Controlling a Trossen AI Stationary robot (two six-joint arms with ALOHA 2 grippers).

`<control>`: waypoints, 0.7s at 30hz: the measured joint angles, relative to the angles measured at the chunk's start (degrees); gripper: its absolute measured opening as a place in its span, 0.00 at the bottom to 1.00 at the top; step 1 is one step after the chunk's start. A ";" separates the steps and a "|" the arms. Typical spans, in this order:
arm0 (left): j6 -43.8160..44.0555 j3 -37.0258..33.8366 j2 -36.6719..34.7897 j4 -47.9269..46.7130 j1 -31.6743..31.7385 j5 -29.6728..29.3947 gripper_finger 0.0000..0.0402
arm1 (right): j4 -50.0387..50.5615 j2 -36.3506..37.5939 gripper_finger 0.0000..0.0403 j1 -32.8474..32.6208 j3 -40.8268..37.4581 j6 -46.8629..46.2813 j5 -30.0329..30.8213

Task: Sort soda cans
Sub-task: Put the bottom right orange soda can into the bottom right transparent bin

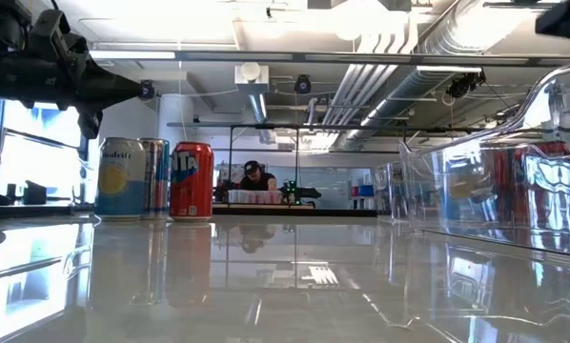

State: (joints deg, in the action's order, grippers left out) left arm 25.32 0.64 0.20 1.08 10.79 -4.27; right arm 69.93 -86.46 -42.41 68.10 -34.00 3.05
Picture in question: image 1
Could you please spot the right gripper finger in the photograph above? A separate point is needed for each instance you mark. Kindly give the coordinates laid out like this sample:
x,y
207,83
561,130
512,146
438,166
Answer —
x,y
568,19

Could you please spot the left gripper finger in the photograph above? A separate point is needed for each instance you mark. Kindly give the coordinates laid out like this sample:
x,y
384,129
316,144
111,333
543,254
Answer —
x,y
113,88
89,121

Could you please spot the blue silver Red Bull can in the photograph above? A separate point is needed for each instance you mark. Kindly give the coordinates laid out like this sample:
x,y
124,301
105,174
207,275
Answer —
x,y
158,181

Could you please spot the red Fanta can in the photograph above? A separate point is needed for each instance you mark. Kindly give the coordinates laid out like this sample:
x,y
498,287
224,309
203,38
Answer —
x,y
192,190

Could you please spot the black round speaker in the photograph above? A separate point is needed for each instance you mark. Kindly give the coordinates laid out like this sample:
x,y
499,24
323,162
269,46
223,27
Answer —
x,y
149,89
302,85

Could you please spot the bright window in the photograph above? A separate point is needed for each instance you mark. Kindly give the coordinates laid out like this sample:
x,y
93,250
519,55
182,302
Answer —
x,y
37,162

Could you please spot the small black box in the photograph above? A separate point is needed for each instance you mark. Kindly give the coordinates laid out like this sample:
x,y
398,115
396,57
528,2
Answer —
x,y
34,193

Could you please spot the white box with round dome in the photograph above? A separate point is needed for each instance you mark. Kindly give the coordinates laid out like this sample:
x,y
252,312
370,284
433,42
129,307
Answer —
x,y
250,76

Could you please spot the person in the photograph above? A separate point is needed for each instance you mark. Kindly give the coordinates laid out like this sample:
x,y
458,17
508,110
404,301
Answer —
x,y
258,183

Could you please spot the tan work table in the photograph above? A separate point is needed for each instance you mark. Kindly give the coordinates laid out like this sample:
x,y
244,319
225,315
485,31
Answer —
x,y
266,207

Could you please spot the long LED light bar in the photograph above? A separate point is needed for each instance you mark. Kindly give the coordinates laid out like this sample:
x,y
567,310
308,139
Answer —
x,y
313,57

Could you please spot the small robot with green lights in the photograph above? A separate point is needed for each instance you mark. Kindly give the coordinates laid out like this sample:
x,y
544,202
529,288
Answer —
x,y
309,193

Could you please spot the white pipe bundle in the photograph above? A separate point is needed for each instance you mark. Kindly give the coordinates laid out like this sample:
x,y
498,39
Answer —
x,y
356,86

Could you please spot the blue storage bin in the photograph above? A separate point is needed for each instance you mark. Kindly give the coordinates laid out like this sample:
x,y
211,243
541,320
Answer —
x,y
366,190

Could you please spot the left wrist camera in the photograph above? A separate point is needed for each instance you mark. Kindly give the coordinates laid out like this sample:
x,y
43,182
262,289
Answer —
x,y
56,33

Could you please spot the black metal workstation frame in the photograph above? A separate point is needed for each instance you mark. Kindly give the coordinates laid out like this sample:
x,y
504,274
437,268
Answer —
x,y
230,157

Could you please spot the silver ventilation duct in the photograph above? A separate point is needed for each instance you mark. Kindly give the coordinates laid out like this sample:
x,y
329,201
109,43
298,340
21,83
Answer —
x,y
409,90

